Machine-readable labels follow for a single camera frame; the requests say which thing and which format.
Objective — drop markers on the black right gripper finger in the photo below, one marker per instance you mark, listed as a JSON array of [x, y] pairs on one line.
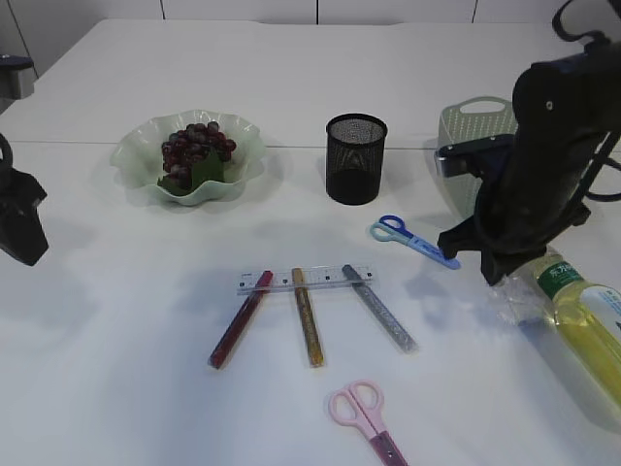
[[462, 237], [495, 265]]

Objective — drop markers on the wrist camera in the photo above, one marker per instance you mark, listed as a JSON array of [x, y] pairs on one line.
[[483, 158], [17, 76]]

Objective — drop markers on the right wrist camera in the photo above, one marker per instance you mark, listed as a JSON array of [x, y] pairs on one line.
[[483, 158]]

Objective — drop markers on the yellow tea bottle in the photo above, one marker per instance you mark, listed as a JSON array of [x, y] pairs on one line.
[[585, 314]]

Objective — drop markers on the pale green wavy glass plate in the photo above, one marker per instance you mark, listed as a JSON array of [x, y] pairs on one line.
[[138, 158]]

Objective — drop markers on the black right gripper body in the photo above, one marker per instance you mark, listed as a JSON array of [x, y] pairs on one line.
[[566, 112]]

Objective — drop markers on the pink scissors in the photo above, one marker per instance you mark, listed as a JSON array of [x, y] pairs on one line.
[[367, 419]]

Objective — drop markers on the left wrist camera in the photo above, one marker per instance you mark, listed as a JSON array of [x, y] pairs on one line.
[[17, 76]]

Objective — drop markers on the black mesh pen holder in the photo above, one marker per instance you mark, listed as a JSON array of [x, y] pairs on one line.
[[354, 158]]

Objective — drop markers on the clear plastic sheet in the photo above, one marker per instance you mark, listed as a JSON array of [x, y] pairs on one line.
[[518, 300]]

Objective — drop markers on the green woven plastic basket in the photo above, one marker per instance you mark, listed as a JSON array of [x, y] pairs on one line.
[[470, 120]]

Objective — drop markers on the blue scissors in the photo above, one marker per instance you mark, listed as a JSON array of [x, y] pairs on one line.
[[391, 228]]

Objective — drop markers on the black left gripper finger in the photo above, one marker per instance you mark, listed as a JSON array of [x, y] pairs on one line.
[[22, 235]]

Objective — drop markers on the clear plastic ruler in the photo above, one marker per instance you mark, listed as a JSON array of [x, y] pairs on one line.
[[312, 278]]

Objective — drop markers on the gold glitter pen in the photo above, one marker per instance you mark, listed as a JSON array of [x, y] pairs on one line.
[[305, 311]]

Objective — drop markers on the red grape bunch with leaves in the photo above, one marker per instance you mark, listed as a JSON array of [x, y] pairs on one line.
[[197, 154]]

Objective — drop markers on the silver glitter pen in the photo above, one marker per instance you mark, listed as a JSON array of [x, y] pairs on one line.
[[386, 319]]

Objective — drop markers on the red glitter pen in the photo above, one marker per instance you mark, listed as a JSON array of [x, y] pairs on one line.
[[240, 321]]

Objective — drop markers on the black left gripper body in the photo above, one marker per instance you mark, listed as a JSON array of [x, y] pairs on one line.
[[21, 193]]

